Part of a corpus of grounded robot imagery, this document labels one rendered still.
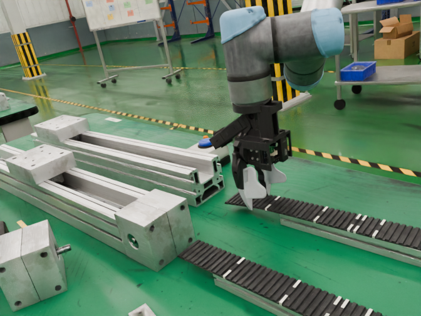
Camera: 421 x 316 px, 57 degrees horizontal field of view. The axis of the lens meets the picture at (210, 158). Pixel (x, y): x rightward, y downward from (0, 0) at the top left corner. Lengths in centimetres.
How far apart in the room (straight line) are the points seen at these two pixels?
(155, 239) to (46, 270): 19
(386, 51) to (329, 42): 506
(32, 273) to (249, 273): 36
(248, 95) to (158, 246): 30
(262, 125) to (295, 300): 29
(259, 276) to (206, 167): 36
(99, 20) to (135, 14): 75
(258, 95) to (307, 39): 12
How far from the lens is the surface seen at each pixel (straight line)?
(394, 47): 567
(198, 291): 65
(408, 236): 68
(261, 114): 67
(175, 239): 71
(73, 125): 131
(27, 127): 259
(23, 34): 1099
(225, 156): 103
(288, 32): 65
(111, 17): 688
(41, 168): 100
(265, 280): 59
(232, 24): 65
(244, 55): 65
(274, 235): 74
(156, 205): 71
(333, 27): 65
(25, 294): 75
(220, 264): 64
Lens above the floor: 120
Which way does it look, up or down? 23 degrees down
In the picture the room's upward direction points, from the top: 11 degrees counter-clockwise
